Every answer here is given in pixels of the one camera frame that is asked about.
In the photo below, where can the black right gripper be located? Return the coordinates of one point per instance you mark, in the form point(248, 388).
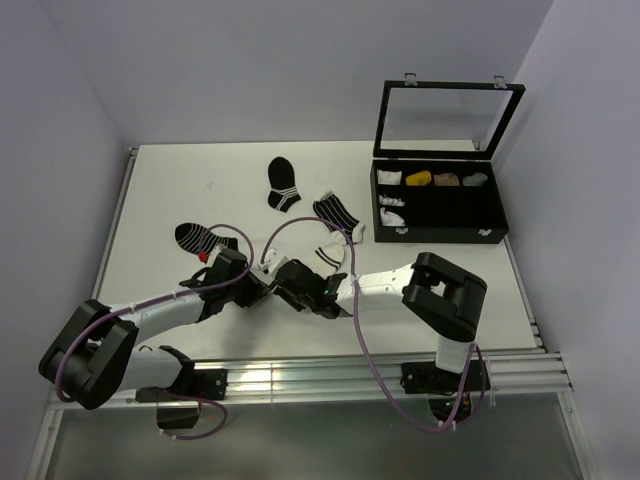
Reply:
point(285, 294)

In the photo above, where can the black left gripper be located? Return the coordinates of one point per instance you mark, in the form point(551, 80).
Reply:
point(255, 288)

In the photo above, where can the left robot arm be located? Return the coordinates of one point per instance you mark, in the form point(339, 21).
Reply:
point(103, 349)

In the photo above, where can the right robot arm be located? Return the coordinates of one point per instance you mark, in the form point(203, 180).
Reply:
point(448, 298)

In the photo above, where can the black pinstriped sock white toe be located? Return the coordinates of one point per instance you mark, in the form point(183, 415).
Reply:
point(330, 208)

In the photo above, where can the black sock with striped cuff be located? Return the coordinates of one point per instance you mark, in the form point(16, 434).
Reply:
point(283, 192)

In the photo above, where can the white rolled sock bottom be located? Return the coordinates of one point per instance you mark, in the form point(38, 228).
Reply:
point(391, 219)

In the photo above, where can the white rolled sock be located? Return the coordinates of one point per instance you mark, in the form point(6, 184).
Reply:
point(391, 219)
point(389, 178)
point(386, 201)

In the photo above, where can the white rolled sock middle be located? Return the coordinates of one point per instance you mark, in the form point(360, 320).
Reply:
point(386, 201)

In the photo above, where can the white rolled sock top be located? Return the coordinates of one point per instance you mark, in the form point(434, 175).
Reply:
point(389, 178)

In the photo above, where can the black compartment storage box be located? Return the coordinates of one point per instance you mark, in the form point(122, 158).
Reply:
point(461, 215)

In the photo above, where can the yellow rolled sock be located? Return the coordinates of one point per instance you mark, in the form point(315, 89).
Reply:
point(419, 179)

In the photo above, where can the tan rolled sock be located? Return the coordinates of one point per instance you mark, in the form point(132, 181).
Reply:
point(446, 180)

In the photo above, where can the glass box lid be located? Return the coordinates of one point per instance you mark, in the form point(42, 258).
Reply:
point(431, 120)

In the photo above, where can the grey rolled sock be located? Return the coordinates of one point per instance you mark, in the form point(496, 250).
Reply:
point(477, 179)

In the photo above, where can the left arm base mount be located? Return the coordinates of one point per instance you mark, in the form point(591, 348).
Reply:
point(206, 388)

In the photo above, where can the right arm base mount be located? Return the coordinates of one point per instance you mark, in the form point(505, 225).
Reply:
point(425, 378)

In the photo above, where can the aluminium frame rail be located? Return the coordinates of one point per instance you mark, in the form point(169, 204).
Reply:
point(349, 378)

